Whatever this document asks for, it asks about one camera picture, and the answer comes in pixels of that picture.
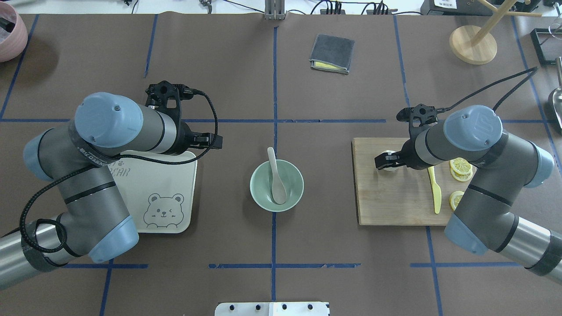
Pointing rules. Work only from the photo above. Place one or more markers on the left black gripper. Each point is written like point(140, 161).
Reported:
point(184, 139)

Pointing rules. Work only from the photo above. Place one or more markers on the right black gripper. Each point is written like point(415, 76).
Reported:
point(408, 158)

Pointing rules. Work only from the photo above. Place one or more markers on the white ceramic spoon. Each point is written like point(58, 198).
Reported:
point(279, 193)

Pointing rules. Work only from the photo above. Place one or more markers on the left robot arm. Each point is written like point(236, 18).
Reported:
point(81, 211)

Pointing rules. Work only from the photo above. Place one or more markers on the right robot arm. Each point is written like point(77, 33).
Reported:
point(505, 164)

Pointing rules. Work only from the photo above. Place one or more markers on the light green ceramic bowl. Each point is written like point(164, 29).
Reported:
point(263, 186)

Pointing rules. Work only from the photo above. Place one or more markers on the pink bowl of ice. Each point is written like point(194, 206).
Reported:
point(12, 43)

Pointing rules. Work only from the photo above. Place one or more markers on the wooden cutting board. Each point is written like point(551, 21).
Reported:
point(402, 197)

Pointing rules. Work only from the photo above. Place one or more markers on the yellow plastic knife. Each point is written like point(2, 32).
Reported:
point(436, 190)

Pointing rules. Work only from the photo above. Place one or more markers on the lemon slice pair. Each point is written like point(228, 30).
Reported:
point(460, 169)

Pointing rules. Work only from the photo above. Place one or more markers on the white bear serving tray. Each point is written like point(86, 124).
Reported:
point(158, 196)

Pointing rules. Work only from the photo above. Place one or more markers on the grey folded cloth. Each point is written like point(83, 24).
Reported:
point(332, 54)

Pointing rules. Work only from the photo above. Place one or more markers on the wooden mug tree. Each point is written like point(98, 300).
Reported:
point(475, 45)

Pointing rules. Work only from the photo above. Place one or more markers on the metal scoop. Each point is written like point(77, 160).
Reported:
point(555, 97)

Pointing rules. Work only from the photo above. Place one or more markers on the wine glass rack tray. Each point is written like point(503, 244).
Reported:
point(547, 43)

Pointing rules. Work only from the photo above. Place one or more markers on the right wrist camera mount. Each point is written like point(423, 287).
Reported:
point(420, 118)

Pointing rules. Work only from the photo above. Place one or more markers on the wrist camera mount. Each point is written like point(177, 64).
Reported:
point(166, 98)
point(420, 118)

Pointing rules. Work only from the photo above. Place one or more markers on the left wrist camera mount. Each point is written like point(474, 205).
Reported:
point(166, 98)

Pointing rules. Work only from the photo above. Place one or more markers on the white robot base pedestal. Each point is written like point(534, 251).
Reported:
point(273, 309)

